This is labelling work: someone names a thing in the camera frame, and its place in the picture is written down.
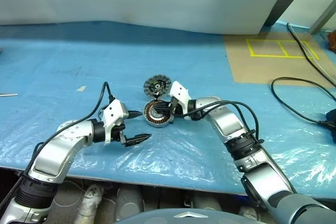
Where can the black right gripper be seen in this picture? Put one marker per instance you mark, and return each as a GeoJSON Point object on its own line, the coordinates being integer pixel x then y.
{"type": "Point", "coordinates": [176, 110]}

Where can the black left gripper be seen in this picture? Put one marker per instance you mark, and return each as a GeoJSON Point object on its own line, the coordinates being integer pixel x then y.
{"type": "Point", "coordinates": [118, 134]}

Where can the motor housing with copper windings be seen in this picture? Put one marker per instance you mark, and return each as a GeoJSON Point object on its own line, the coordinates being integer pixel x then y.
{"type": "Point", "coordinates": [151, 117]}

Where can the round silver motor lid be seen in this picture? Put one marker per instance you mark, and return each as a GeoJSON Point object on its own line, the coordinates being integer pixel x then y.
{"type": "Point", "coordinates": [151, 87]}

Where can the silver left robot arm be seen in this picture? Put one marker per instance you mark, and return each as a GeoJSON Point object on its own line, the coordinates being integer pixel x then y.
{"type": "Point", "coordinates": [52, 150]}

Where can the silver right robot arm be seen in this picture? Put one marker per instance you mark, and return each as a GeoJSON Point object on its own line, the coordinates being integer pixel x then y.
{"type": "Point", "coordinates": [225, 121]}

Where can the blue plastic table sheet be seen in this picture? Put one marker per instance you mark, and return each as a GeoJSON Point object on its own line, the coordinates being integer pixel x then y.
{"type": "Point", "coordinates": [183, 64]}

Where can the small beige tape piece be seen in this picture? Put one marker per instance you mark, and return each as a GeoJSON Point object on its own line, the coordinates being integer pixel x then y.
{"type": "Point", "coordinates": [81, 89]}

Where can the white rounded shape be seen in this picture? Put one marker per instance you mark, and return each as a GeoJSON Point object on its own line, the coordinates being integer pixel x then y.
{"type": "Point", "coordinates": [90, 200]}

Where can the brown cardboard sheet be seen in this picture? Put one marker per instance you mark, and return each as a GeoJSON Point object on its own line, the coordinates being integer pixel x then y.
{"type": "Point", "coordinates": [241, 66]}

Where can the grey robot torso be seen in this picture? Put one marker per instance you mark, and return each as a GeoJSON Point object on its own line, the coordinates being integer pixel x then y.
{"type": "Point", "coordinates": [178, 217]}

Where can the yellow tape rectangle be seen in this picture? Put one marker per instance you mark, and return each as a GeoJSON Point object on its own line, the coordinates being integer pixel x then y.
{"type": "Point", "coordinates": [278, 56]}

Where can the silver scissors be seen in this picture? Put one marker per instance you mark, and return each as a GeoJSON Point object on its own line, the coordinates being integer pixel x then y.
{"type": "Point", "coordinates": [9, 94]}

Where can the black panel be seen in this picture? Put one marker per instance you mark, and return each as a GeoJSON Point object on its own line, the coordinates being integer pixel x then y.
{"type": "Point", "coordinates": [286, 1]}

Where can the black power adapter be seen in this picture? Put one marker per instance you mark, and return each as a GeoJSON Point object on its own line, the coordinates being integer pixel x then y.
{"type": "Point", "coordinates": [332, 119]}

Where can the red-brown object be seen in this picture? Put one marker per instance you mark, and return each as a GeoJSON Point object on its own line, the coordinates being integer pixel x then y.
{"type": "Point", "coordinates": [333, 40]}

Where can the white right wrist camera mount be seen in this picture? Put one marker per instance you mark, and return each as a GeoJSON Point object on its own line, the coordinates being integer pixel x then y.
{"type": "Point", "coordinates": [179, 93]}

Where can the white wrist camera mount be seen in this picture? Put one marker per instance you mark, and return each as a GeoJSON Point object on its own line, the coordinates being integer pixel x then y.
{"type": "Point", "coordinates": [114, 111]}
{"type": "Point", "coordinates": [179, 93]}

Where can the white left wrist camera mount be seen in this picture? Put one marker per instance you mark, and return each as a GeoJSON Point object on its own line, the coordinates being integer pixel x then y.
{"type": "Point", "coordinates": [114, 111]}

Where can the aluminium post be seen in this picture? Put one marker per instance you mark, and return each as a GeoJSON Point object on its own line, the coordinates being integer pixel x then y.
{"type": "Point", "coordinates": [324, 15]}

